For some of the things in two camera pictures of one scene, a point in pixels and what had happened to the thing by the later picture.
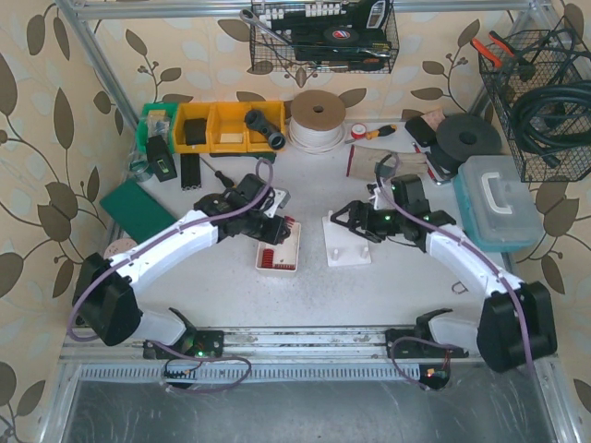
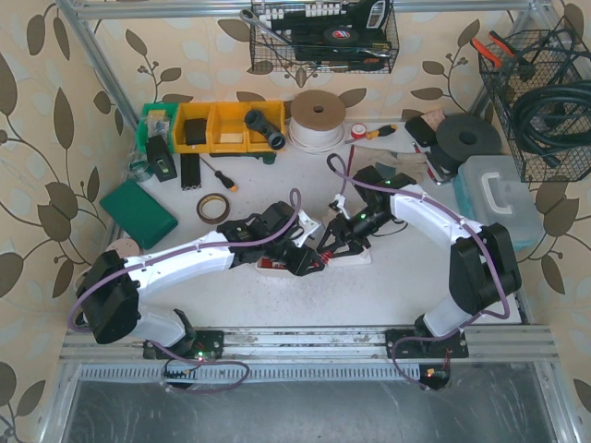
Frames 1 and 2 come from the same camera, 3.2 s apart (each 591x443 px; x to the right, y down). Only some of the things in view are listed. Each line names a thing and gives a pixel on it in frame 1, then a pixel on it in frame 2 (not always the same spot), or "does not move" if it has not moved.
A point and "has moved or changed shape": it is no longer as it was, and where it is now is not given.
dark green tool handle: (421, 131) does not move
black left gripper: (275, 229) → (292, 254)
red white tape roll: (358, 130) does not move
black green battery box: (160, 160) does not move
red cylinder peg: (290, 221) has moved or changed shape
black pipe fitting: (255, 120) does not move
